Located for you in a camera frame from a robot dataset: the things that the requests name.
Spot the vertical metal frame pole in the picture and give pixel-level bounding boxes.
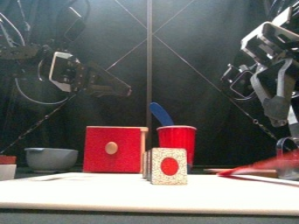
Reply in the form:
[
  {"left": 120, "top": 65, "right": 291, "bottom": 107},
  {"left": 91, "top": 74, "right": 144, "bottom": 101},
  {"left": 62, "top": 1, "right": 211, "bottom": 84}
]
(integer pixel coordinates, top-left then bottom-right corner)
[{"left": 144, "top": 0, "right": 155, "bottom": 130}]

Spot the red plastic cup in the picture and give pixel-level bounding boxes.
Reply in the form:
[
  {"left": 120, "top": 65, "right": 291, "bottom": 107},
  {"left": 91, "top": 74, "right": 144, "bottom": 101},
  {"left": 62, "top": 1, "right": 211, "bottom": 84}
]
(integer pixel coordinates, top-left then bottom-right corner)
[{"left": 155, "top": 125, "right": 199, "bottom": 173}]

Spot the transparent mug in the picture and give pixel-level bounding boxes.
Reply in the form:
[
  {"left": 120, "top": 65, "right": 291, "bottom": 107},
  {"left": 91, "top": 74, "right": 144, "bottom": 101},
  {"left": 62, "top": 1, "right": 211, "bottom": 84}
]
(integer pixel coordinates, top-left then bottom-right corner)
[{"left": 275, "top": 136, "right": 299, "bottom": 180}]

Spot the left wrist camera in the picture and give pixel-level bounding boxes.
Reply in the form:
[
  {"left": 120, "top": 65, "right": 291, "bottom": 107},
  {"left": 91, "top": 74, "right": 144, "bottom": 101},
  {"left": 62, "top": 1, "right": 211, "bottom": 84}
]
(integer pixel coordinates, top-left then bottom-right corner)
[{"left": 58, "top": 5, "right": 90, "bottom": 43}]

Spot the grey bowl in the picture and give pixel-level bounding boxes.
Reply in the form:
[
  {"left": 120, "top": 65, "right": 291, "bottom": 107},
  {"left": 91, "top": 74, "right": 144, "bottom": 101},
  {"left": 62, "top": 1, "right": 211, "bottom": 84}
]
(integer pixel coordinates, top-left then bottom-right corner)
[{"left": 23, "top": 147, "right": 80, "bottom": 173}]

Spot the red-fronted wooden drawer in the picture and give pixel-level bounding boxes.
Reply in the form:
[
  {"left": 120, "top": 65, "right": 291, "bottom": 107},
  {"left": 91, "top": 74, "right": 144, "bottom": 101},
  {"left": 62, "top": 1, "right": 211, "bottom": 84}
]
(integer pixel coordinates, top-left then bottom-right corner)
[{"left": 82, "top": 126, "right": 144, "bottom": 174}]

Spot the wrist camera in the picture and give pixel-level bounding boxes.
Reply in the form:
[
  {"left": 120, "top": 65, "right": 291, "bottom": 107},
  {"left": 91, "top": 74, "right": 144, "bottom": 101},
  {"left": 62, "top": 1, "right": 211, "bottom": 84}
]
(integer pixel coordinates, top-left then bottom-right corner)
[
  {"left": 221, "top": 63, "right": 259, "bottom": 102},
  {"left": 58, "top": 5, "right": 90, "bottom": 43}
]

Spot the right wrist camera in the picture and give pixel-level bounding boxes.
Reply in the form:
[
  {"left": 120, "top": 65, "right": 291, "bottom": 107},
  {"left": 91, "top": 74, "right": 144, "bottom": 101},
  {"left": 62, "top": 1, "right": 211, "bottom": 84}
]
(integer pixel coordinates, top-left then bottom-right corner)
[{"left": 221, "top": 63, "right": 259, "bottom": 102}]

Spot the small red and white pot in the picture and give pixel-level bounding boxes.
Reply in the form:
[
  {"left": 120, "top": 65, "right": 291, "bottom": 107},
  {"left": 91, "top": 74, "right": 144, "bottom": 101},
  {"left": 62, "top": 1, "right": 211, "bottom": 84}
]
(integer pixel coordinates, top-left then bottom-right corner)
[{"left": 0, "top": 155, "right": 18, "bottom": 182}]

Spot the white cutting board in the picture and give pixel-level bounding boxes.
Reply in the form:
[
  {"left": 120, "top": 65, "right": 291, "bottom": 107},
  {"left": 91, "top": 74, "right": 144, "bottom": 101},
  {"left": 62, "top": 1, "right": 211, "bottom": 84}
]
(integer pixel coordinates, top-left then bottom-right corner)
[{"left": 0, "top": 171, "right": 299, "bottom": 217}]

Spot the tan wooden plate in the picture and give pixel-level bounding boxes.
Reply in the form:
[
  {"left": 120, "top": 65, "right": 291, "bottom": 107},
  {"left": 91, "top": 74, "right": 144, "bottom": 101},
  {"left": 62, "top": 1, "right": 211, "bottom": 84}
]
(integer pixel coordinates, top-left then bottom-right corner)
[{"left": 202, "top": 167, "right": 278, "bottom": 179}]

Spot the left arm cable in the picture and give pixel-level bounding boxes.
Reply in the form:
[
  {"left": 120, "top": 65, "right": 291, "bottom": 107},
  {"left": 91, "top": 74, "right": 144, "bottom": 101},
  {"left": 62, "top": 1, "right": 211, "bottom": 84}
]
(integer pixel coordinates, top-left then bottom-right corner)
[{"left": 14, "top": 52, "right": 80, "bottom": 106}]

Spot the wooden box with slot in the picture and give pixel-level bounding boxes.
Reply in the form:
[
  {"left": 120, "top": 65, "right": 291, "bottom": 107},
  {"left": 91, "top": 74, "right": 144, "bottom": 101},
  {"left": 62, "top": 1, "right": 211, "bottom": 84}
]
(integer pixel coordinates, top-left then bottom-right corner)
[{"left": 86, "top": 125, "right": 150, "bottom": 173}]

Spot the toy sushi roll piece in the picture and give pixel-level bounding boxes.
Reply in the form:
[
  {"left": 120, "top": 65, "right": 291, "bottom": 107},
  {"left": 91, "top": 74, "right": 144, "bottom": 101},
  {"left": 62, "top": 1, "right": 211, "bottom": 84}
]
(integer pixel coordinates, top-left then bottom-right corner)
[{"left": 150, "top": 147, "right": 190, "bottom": 186}]

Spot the blue plastic utensil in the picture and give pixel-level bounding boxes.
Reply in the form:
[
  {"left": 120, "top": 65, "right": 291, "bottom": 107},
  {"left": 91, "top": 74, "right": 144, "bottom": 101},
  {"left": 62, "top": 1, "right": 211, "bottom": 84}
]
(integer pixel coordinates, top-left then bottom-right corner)
[{"left": 148, "top": 101, "right": 175, "bottom": 127}]

